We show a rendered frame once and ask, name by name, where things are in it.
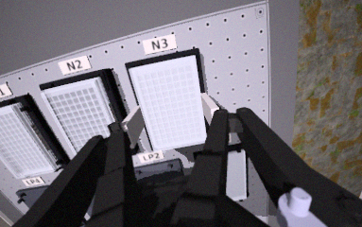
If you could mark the grey perforated base plate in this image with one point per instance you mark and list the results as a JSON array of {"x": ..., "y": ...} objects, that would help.
[{"x": 234, "y": 49}]

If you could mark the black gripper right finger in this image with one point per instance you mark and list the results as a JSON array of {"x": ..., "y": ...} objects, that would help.
[{"x": 303, "y": 197}]

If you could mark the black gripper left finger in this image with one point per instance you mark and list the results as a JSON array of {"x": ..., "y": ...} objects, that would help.
[{"x": 65, "y": 202}]

